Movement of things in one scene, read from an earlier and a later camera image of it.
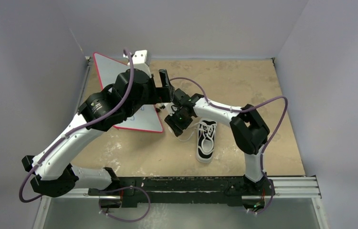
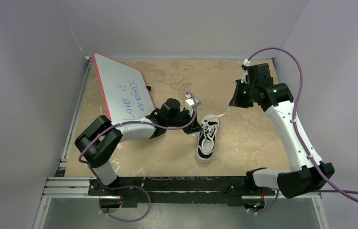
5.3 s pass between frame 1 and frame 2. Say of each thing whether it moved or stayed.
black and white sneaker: stayed
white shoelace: moved
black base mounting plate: stayed
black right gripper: moved
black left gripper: moved
